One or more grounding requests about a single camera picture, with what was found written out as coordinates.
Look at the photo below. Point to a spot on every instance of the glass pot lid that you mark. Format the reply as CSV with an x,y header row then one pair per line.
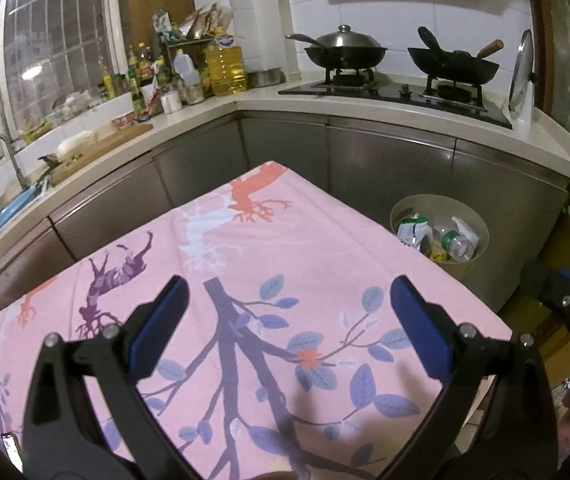
x,y
521,80

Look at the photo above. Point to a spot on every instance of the black smartphone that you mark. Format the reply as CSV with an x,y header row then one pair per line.
x,y
12,450

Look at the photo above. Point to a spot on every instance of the pink printed tablecloth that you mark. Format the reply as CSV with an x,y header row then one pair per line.
x,y
290,240

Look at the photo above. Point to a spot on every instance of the black gas stove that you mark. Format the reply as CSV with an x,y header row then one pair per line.
x,y
395,97

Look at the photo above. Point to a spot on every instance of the blue plate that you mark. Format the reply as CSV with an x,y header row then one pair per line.
x,y
12,207

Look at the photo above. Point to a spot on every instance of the large wooden board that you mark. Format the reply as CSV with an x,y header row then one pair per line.
x,y
157,5

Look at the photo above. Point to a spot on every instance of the crushed clear plastic bottle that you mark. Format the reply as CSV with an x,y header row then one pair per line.
x,y
457,247

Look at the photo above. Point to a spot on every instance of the barred window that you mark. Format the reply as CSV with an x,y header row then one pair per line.
x,y
60,45

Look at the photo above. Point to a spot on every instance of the white radish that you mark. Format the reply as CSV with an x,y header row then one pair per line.
x,y
77,142

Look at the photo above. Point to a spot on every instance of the stack of food packets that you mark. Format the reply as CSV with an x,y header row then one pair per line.
x,y
207,20

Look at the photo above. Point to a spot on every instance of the gooseneck steel faucet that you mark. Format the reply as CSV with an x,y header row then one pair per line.
x,y
15,165

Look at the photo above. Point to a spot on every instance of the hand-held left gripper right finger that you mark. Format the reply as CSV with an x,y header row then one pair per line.
x,y
422,330

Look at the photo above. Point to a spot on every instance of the steel bowl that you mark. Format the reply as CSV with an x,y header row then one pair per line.
x,y
266,77

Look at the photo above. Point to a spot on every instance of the white jar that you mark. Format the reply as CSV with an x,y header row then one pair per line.
x,y
171,102

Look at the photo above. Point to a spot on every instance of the white plastic jug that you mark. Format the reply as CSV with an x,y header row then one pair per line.
x,y
187,77

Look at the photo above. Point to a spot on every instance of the black wok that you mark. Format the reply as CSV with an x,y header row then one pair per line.
x,y
452,67

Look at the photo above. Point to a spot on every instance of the dark purple vegetable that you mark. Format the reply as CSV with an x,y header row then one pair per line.
x,y
50,160

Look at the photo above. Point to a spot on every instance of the yellow cooking oil bottle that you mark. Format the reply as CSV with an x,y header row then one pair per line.
x,y
225,70

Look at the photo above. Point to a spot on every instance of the beige trash bin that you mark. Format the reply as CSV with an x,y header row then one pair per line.
x,y
465,271

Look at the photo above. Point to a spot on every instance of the row of sauce bottles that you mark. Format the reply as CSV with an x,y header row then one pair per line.
x,y
135,75

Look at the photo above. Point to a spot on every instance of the flat wooden cutting board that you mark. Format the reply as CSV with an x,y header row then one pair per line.
x,y
100,147

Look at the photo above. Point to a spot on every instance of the green white snack bag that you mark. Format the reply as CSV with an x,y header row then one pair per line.
x,y
410,232

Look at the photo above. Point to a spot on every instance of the grey kitchen counter cabinet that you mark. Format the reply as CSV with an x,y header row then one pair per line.
x,y
390,160

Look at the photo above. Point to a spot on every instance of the wok with steel lid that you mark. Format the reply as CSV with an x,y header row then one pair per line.
x,y
345,50

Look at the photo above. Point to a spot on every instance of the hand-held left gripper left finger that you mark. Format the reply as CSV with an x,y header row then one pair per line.
x,y
157,330

